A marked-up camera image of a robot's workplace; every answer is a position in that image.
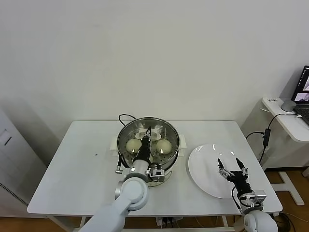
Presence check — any black open laptop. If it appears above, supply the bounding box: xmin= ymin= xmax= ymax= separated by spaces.
xmin=291 ymin=64 xmax=309 ymax=119

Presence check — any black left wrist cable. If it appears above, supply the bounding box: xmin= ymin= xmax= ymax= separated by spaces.
xmin=115 ymin=154 xmax=126 ymax=174

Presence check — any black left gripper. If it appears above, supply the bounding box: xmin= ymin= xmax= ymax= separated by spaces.
xmin=136 ymin=126 xmax=153 ymax=162

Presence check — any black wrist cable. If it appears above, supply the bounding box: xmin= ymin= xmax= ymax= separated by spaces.
xmin=115 ymin=154 xmax=126 ymax=174
xmin=231 ymin=187 xmax=244 ymax=215

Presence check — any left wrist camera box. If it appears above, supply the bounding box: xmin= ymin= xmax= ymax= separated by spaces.
xmin=146 ymin=164 xmax=166 ymax=183

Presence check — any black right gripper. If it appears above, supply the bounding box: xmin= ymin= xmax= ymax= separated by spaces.
xmin=217 ymin=157 xmax=254 ymax=195

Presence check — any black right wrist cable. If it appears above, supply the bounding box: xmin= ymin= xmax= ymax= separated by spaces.
xmin=231 ymin=187 xmax=244 ymax=215

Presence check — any black floor cable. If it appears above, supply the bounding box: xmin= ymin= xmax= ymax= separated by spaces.
xmin=274 ymin=212 xmax=294 ymax=232

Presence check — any white side desk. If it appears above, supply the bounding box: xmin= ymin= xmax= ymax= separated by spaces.
xmin=241 ymin=97 xmax=309 ymax=207

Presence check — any white round plate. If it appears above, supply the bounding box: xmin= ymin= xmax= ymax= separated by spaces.
xmin=187 ymin=144 xmax=244 ymax=199

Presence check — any black cooker power cord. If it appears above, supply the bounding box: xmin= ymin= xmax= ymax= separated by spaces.
xmin=118 ymin=113 xmax=140 ymax=126

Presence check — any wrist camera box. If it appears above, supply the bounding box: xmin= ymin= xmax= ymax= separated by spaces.
xmin=248 ymin=190 xmax=267 ymax=207
xmin=146 ymin=164 xmax=166 ymax=183

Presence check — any white power strip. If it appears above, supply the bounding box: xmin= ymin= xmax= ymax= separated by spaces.
xmin=155 ymin=217 xmax=183 ymax=228

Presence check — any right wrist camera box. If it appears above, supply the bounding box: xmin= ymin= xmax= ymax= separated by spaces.
xmin=248 ymin=190 xmax=267 ymax=207

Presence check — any white cabinet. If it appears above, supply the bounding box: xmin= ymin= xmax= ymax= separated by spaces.
xmin=0 ymin=106 xmax=48 ymax=217

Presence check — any black power adapter cable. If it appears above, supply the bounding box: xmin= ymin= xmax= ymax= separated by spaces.
xmin=245 ymin=113 xmax=302 ymax=163

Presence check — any white table frame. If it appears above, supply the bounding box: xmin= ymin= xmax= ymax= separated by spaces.
xmin=57 ymin=214 xmax=281 ymax=232

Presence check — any round glass pot lid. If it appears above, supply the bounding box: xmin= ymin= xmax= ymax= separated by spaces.
xmin=117 ymin=117 xmax=181 ymax=170

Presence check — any cream electric cooker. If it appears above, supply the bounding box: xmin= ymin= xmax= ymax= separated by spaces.
xmin=111 ymin=145 xmax=188 ymax=189

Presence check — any white steamed baozi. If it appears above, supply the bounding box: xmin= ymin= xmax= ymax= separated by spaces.
xmin=156 ymin=140 xmax=172 ymax=155
xmin=126 ymin=139 xmax=142 ymax=153

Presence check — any grey cylindrical speaker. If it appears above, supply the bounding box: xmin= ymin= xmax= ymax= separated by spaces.
xmin=281 ymin=101 xmax=297 ymax=113

